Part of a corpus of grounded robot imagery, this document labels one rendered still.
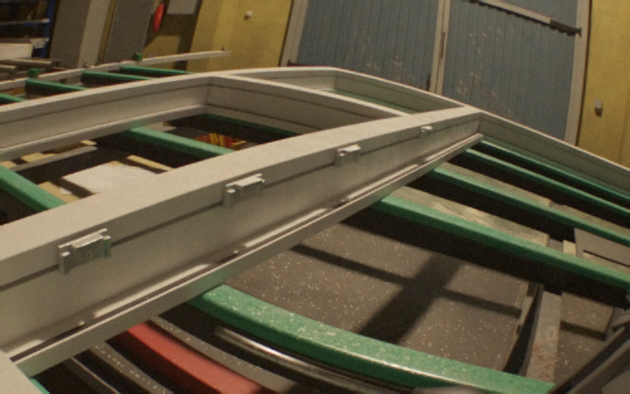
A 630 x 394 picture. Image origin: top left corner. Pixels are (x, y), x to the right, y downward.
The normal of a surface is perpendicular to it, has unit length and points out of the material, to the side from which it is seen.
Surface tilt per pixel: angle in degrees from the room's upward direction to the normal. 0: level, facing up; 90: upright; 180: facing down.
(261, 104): 90
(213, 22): 90
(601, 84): 90
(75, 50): 90
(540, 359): 0
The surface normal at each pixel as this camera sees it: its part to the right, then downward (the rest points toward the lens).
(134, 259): 0.87, 0.28
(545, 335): 0.16, -0.94
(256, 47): -0.44, 0.21
